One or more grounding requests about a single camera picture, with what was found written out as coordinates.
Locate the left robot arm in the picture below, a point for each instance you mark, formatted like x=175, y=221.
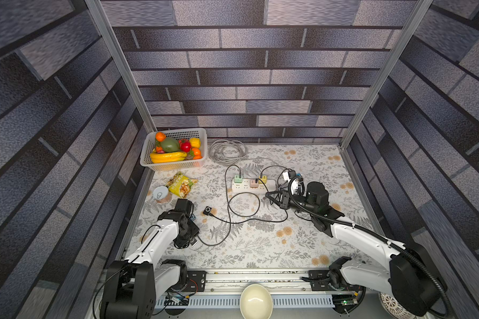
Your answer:
x=132, y=286

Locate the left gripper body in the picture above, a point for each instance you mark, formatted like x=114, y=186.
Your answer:
x=192, y=231

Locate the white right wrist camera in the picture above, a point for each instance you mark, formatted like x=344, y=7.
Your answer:
x=294, y=182

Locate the white woven plate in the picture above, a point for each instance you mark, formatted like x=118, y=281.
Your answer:
x=394, y=308

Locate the yellow corn chips bag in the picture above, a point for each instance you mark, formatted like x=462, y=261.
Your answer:
x=181, y=185

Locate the pull-tab food can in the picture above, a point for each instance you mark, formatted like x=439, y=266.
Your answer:
x=161, y=194

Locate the orange plastic tangerine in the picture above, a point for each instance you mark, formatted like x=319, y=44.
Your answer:
x=160, y=137

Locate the cream ceramic bowl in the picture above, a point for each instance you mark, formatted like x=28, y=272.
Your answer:
x=256, y=302

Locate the white plastic fruit basket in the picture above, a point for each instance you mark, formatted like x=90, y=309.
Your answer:
x=195, y=158

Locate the pink charger plug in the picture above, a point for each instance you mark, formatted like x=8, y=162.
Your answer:
x=254, y=183

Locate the yellow charger plug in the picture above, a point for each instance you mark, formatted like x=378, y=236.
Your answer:
x=263, y=179

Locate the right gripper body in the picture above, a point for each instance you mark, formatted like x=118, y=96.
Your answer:
x=285, y=195

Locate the white power strip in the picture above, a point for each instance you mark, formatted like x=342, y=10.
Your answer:
x=245, y=187

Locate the green plastic mango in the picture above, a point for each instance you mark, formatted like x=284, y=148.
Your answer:
x=170, y=145

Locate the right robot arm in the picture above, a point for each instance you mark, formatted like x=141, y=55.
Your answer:
x=405, y=271

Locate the yellow plastic banana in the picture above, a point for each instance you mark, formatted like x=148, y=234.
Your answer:
x=168, y=157

